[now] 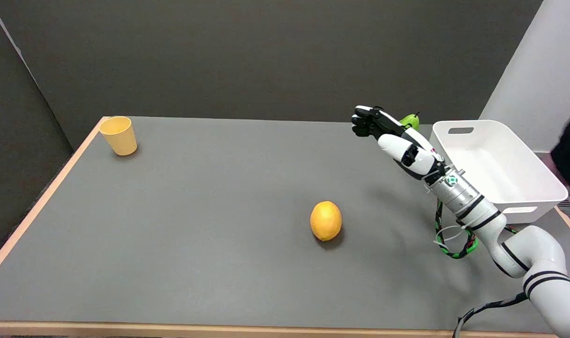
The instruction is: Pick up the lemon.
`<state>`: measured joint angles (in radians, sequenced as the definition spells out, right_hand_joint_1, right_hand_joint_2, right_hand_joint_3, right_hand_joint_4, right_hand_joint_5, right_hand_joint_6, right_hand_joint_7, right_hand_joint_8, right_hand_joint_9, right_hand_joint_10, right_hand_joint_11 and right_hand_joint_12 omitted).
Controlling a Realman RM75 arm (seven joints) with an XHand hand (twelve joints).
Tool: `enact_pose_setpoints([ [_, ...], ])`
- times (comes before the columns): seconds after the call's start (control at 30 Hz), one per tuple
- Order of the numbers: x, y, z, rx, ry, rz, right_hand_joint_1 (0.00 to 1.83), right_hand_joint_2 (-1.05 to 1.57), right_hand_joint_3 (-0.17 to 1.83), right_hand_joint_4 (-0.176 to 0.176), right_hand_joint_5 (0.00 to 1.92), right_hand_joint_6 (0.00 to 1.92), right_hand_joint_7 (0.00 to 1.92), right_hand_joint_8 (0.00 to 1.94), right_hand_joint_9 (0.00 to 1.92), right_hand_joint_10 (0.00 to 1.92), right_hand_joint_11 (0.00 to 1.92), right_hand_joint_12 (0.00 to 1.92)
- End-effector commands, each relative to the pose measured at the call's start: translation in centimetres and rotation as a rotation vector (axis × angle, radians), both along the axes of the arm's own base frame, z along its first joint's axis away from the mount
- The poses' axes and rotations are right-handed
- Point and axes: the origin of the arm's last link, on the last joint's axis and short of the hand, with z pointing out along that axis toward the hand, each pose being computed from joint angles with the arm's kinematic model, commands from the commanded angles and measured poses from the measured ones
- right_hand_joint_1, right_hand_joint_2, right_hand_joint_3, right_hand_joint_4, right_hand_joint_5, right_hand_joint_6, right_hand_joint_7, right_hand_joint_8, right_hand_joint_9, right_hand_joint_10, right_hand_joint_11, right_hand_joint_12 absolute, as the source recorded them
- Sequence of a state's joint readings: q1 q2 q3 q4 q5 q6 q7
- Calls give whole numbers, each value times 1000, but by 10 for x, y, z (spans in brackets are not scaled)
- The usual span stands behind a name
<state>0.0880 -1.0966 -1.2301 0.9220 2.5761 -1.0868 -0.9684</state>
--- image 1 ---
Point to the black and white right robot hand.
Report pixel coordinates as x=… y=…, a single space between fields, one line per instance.
x=409 y=150

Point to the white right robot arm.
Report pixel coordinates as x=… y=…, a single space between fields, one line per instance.
x=510 y=234

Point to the yellow lemon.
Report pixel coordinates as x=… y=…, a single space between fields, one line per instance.
x=325 y=220

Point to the green pear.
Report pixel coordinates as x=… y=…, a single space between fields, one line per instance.
x=410 y=121

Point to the white plastic bin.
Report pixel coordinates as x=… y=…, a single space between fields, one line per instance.
x=496 y=166

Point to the yellow plastic cup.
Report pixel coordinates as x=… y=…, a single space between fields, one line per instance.
x=119 y=135

